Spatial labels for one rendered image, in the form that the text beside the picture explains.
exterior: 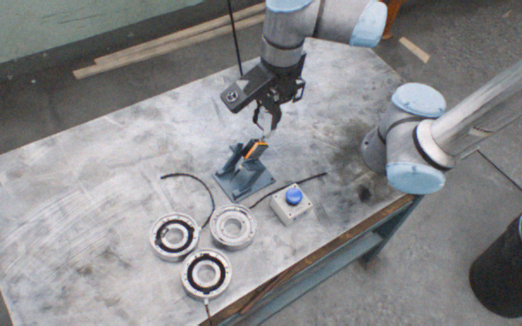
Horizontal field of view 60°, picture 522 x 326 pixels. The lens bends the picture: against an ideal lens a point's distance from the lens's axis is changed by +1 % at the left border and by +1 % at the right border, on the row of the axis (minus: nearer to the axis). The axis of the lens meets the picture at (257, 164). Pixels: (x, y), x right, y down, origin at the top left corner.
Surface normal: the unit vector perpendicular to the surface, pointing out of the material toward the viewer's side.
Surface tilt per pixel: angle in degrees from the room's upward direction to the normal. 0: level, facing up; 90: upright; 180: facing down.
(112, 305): 0
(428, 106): 8
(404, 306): 0
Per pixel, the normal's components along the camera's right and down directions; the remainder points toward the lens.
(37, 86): 0.11, -0.57
